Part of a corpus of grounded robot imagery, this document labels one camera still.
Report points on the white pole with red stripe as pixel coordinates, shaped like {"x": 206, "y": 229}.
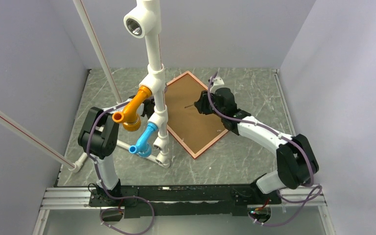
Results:
{"x": 85, "y": 19}

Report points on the red picture frame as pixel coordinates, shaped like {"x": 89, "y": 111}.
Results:
{"x": 194, "y": 152}

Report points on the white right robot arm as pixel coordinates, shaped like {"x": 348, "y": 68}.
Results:
{"x": 296, "y": 162}

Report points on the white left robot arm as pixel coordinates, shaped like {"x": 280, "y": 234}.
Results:
{"x": 98, "y": 138}

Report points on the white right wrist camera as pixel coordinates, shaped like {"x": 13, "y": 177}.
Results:
{"x": 216, "y": 83}

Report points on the blue pipe elbow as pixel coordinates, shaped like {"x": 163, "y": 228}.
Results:
{"x": 142, "y": 147}

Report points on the white diagonal pole left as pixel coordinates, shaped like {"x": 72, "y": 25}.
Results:
{"x": 22, "y": 132}

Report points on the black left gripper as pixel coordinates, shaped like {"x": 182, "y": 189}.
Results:
{"x": 149, "y": 116}

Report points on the orange pipe elbow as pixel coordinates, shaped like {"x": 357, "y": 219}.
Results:
{"x": 128, "y": 117}

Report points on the white pipe stand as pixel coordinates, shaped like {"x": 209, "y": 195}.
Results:
{"x": 144, "y": 21}

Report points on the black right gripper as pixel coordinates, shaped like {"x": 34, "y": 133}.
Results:
{"x": 202, "y": 104}

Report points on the brown frame backing board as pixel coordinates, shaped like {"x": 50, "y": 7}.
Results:
{"x": 191, "y": 116}

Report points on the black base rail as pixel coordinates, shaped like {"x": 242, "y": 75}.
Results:
{"x": 233, "y": 199}

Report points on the aluminium extrusion frame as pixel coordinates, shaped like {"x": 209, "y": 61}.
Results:
{"x": 66, "y": 211}

